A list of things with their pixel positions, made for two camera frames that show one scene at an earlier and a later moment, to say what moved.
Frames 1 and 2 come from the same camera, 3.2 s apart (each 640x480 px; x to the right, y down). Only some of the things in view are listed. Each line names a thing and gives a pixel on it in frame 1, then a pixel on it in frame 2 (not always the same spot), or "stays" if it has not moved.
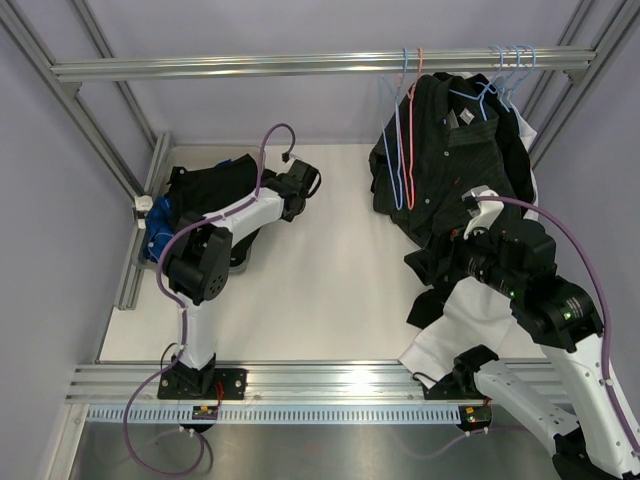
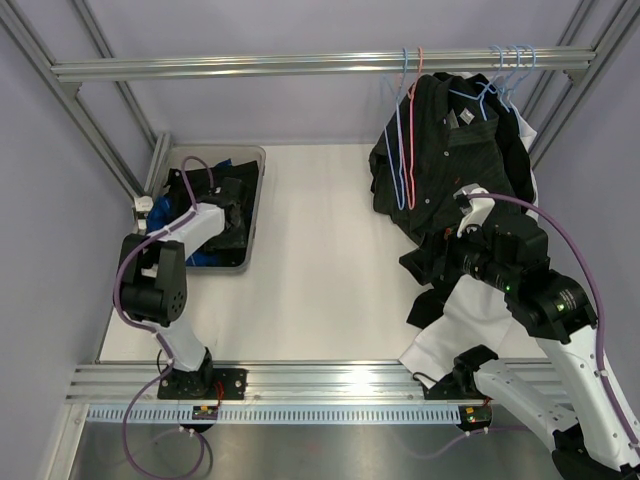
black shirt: (213, 188) stays
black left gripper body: (269, 175) → (240, 218)
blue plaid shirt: (160, 224) stays
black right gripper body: (477, 258) stays
